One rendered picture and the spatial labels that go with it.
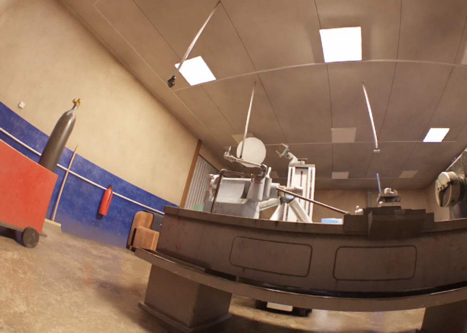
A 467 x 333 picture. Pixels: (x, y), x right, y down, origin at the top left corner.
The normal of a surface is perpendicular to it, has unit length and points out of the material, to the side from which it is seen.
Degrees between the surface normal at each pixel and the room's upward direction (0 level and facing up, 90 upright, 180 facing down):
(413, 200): 90
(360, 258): 90
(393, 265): 90
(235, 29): 180
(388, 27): 180
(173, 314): 90
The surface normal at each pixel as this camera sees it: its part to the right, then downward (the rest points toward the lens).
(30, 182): 0.98, 0.14
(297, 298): -0.41, -0.44
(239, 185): -0.35, -0.65
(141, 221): 0.89, -0.01
